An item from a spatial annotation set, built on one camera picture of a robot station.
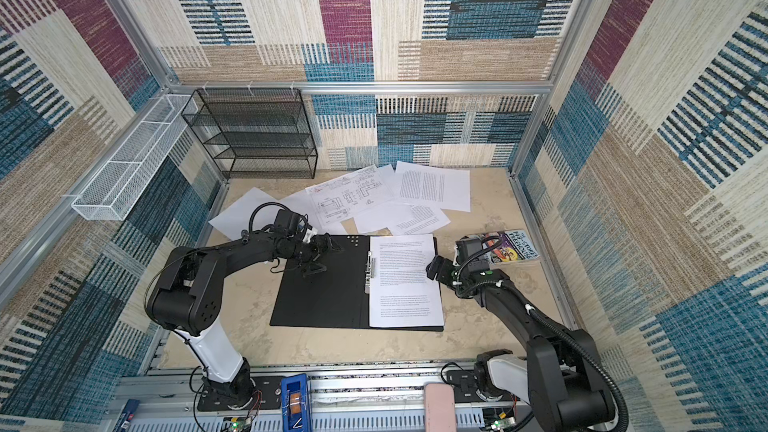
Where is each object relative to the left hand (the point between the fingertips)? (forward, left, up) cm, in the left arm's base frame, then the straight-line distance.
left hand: (336, 259), depth 93 cm
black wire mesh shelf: (+45, +32, +13) cm, 57 cm away
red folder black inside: (-11, -1, -4) cm, 11 cm away
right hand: (-7, -30, +1) cm, 31 cm away
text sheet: (+31, -39, -3) cm, 50 cm away
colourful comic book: (+4, -57, 0) cm, 57 cm away
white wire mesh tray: (+5, +49, +30) cm, 57 cm away
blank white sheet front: (+26, +16, -4) cm, 31 cm away
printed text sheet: (-10, -20, -3) cm, 22 cm away
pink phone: (-38, -27, 0) cm, 47 cm away
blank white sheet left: (+21, +39, -5) cm, 45 cm away
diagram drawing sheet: (+28, -2, -2) cm, 28 cm away
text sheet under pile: (+18, -20, -5) cm, 28 cm away
